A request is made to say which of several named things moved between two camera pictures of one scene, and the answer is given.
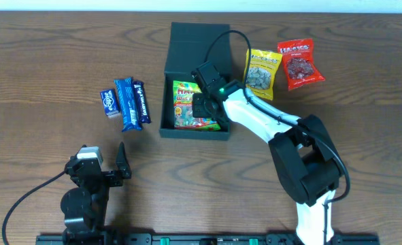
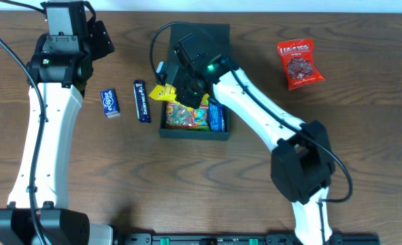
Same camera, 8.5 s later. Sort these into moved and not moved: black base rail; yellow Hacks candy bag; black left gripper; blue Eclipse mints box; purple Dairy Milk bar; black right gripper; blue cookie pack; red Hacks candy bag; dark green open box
Moved: black left gripper; blue cookie pack; yellow Hacks candy bag; black right gripper
Not moved: purple Dairy Milk bar; dark green open box; black base rail; red Hacks candy bag; blue Eclipse mints box
